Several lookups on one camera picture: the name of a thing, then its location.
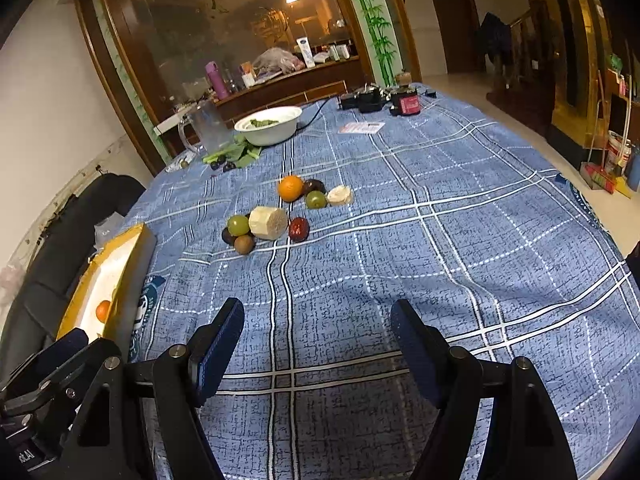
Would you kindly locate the green grape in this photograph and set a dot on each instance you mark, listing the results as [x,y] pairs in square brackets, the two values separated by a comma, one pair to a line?
[316,200]
[238,225]

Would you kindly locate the white bucket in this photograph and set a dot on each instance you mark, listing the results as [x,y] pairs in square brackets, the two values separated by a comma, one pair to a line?
[617,152]

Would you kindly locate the black electronic device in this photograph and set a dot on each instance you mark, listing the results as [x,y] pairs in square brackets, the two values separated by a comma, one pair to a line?
[362,100]

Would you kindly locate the white and red card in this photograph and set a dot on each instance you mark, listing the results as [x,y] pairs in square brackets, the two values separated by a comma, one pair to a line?
[361,127]

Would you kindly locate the dark hanging garment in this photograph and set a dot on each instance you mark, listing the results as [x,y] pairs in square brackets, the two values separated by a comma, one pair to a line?
[495,37]

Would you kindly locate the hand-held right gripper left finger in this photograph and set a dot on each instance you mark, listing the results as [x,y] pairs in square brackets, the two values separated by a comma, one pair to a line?
[220,350]

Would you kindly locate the wooden framed glass partition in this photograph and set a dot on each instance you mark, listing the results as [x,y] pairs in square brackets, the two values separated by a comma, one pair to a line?
[165,35]

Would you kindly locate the dark purple plum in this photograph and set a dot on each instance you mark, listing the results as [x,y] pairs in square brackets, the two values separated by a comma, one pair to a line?
[314,186]
[228,235]

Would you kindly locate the brown wooden door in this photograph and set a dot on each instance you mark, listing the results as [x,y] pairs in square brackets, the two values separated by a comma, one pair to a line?
[452,25]

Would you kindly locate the orange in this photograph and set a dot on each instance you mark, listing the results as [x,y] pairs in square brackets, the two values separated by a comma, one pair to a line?
[103,310]
[290,187]

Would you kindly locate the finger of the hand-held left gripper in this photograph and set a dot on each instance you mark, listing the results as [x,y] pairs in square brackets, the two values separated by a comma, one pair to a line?
[57,355]

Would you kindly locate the black sofa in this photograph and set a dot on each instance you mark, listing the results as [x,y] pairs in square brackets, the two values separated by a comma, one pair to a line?
[65,260]

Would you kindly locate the brown round container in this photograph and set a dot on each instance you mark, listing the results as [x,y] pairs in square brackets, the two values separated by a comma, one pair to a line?
[404,79]

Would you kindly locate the red box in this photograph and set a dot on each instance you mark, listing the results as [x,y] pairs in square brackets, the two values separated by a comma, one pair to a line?
[600,177]

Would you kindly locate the white bowl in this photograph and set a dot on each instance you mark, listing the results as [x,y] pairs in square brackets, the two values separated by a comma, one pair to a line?
[268,132]

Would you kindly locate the purple bottle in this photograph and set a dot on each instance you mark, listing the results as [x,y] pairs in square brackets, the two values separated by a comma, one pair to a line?
[214,80]

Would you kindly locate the green leafy vegetable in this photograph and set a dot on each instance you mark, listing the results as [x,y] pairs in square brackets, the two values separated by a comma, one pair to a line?
[235,152]

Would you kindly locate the large cream sugarcane piece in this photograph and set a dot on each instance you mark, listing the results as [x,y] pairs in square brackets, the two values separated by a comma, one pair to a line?
[268,222]

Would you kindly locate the blue plaid tablecloth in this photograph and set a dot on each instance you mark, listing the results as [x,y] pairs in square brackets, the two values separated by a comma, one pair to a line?
[400,240]

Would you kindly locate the clear glass mug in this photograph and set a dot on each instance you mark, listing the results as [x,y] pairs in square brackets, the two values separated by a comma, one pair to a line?
[207,127]

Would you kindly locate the chopped green leaves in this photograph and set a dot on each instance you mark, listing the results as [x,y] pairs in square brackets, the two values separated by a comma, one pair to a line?
[262,122]

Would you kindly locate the red label black device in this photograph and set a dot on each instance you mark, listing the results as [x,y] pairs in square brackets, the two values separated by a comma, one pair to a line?
[406,102]

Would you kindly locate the red date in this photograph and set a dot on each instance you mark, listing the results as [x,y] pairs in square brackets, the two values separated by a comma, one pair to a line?
[299,229]

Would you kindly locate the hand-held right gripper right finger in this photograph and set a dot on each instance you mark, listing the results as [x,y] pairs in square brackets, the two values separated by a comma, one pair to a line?
[415,355]

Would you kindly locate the white tube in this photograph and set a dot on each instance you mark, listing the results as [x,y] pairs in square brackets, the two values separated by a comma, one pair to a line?
[305,52]

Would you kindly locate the small black adapter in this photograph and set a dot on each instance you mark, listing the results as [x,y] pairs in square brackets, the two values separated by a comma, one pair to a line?
[430,92]

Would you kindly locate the yellow foam box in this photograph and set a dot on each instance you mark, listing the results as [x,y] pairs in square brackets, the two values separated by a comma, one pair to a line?
[135,270]

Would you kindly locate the brown kiwi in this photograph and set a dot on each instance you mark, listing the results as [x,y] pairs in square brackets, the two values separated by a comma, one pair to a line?
[244,244]

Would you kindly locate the clear plastic bag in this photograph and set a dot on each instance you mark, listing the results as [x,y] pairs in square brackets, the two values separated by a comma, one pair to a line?
[106,230]

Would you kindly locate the wooden counter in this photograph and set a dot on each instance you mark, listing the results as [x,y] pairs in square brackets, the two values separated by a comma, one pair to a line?
[285,87]

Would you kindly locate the pink plastic bag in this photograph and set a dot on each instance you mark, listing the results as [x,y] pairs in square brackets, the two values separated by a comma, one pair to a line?
[277,60]

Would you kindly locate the small cream sugarcane piece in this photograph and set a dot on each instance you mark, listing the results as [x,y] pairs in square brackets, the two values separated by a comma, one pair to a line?
[340,195]

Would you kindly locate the flat white box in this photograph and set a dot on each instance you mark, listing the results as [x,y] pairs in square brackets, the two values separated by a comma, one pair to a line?
[167,126]

